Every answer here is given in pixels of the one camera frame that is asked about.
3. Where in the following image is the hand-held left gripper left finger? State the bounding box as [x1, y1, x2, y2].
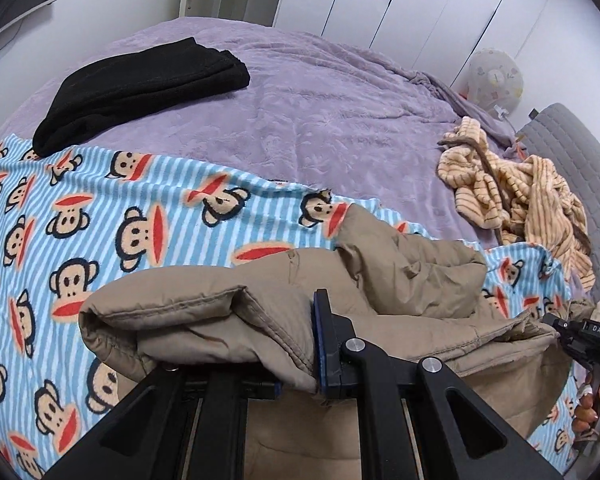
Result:
[45, 365, 282, 480]

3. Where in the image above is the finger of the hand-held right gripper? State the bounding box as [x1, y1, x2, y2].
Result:
[541, 312, 588, 361]

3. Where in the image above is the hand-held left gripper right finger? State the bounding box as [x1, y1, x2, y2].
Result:
[312, 289, 563, 480]

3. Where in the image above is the tan puffer jacket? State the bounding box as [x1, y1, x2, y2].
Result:
[79, 203, 596, 480]

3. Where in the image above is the person's right hand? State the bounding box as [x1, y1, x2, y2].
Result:
[572, 384, 600, 433]

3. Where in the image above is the yellow striped plush garment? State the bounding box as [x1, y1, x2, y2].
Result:
[437, 116, 597, 292]

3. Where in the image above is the grey padded headboard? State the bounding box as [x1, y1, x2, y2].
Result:
[517, 102, 600, 301]

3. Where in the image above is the blue striped monkey print blanket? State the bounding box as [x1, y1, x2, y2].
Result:
[0, 132, 600, 480]

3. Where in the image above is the purple bed blanket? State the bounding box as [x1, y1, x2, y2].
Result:
[0, 16, 531, 251]

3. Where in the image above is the black folded garment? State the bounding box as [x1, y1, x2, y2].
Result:
[32, 37, 251, 157]

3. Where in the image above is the white wardrobe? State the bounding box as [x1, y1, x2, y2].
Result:
[272, 0, 566, 86]

